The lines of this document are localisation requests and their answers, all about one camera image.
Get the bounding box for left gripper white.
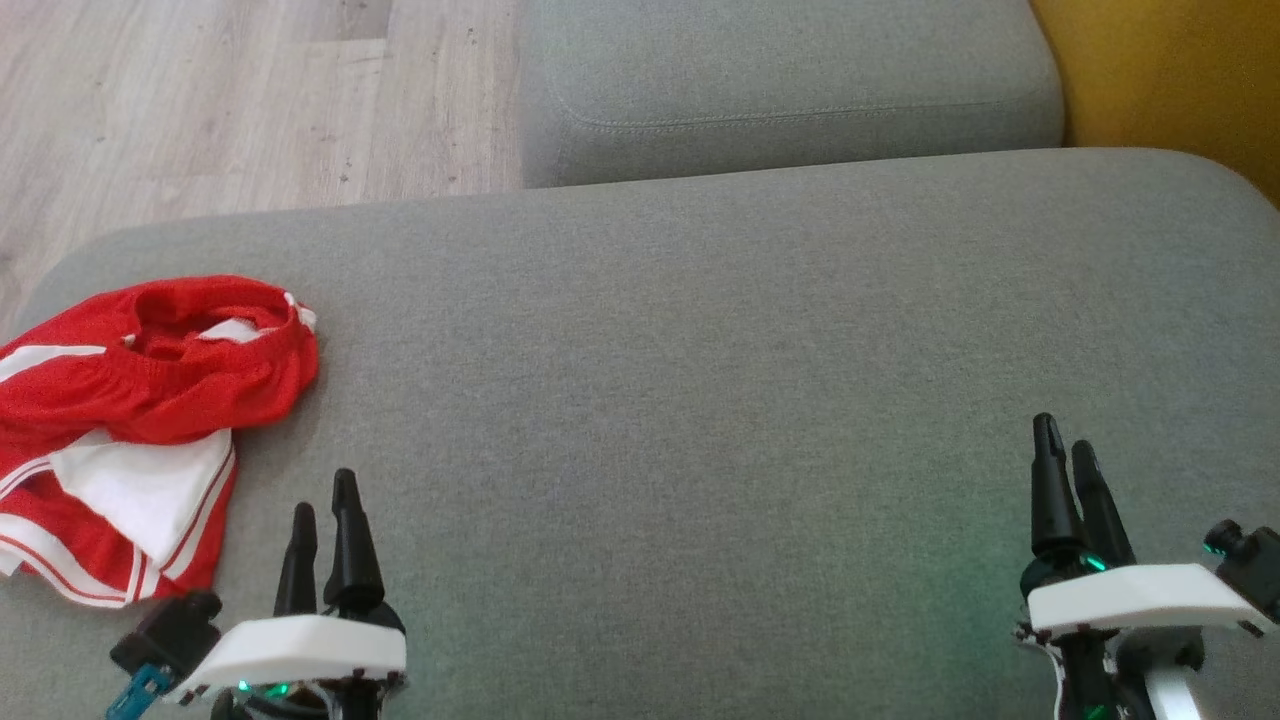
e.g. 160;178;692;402
165;468;409;720

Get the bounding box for red garment with white trim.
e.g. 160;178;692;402
0;276;320;448

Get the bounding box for grey sofa cushion with seam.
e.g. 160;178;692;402
520;0;1066;189

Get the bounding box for blue cable connector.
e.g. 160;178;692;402
105;663;173;720

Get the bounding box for red shorts with white panel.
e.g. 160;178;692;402
0;428;239;609

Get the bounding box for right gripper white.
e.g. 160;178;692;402
1017;413;1277;642

